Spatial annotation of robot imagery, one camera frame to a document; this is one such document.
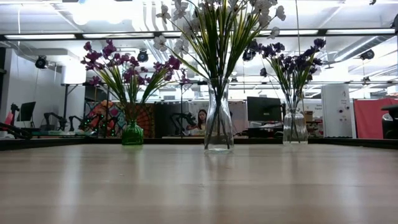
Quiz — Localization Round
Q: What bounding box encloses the clear glass carafe vase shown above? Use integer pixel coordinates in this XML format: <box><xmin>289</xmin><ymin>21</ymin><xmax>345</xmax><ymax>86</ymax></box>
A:
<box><xmin>204</xmin><ymin>77</ymin><xmax>234</xmax><ymax>153</ymax></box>

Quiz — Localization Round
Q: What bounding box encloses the green glass vase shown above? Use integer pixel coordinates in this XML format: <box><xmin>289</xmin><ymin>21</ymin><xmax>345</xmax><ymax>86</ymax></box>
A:
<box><xmin>121</xmin><ymin>119</ymin><xmax>145</xmax><ymax>146</ymax></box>

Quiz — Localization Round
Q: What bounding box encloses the ribbed clear glass vase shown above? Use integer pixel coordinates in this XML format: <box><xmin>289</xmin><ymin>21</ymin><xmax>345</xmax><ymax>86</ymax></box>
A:
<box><xmin>282</xmin><ymin>108</ymin><xmax>308</xmax><ymax>145</ymax></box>

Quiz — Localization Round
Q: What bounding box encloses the person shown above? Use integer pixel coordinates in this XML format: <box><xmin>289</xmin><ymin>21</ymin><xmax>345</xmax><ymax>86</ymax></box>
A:
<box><xmin>186</xmin><ymin>108</ymin><xmax>208</xmax><ymax>136</ymax></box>

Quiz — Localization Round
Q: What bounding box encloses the colourful patterned cloth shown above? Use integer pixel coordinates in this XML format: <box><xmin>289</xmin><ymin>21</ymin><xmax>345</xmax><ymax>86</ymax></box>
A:
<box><xmin>88</xmin><ymin>100</ymin><xmax>155</xmax><ymax>138</ymax></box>

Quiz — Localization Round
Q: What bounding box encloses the black computer monitor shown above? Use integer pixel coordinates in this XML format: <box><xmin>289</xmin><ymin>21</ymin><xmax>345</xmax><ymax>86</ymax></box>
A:
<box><xmin>247</xmin><ymin>96</ymin><xmax>283</xmax><ymax>123</ymax></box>

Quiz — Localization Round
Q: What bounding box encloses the black background desk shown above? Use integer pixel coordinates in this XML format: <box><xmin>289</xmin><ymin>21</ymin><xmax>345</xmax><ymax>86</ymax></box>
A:
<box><xmin>248</xmin><ymin>121</ymin><xmax>284</xmax><ymax>144</ymax></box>

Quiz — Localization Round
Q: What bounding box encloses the white cabinet appliance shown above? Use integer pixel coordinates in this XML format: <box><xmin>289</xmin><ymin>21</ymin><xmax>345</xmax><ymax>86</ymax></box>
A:
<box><xmin>321</xmin><ymin>83</ymin><xmax>353</xmax><ymax>138</ymax></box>

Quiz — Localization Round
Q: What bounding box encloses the red partition panel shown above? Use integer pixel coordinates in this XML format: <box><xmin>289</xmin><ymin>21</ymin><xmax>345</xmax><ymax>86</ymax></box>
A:
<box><xmin>353</xmin><ymin>98</ymin><xmax>398</xmax><ymax>139</ymax></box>

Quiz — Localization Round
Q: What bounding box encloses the small dark monitor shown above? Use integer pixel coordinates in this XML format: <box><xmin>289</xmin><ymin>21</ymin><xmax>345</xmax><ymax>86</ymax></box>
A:
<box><xmin>17</xmin><ymin>101</ymin><xmax>37</xmax><ymax>122</ymax></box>

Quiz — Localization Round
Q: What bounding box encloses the black office chair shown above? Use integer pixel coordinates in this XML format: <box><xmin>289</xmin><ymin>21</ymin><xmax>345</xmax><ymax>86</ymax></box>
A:
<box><xmin>381</xmin><ymin>105</ymin><xmax>398</xmax><ymax>140</ymax></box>

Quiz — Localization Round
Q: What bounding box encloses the thin hanging cable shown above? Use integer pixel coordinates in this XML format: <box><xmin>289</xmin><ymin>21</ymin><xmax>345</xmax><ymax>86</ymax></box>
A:
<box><xmin>294</xmin><ymin>0</ymin><xmax>307</xmax><ymax>125</ymax></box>

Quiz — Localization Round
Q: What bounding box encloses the black frame bar with lights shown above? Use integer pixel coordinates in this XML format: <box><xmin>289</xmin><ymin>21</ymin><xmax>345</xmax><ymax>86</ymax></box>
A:
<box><xmin>0</xmin><ymin>29</ymin><xmax>398</xmax><ymax>40</ymax></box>

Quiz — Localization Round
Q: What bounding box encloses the slim silver ceiling duct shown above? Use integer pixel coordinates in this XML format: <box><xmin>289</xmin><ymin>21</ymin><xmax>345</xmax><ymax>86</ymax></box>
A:
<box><xmin>334</xmin><ymin>35</ymin><xmax>391</xmax><ymax>63</ymax></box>

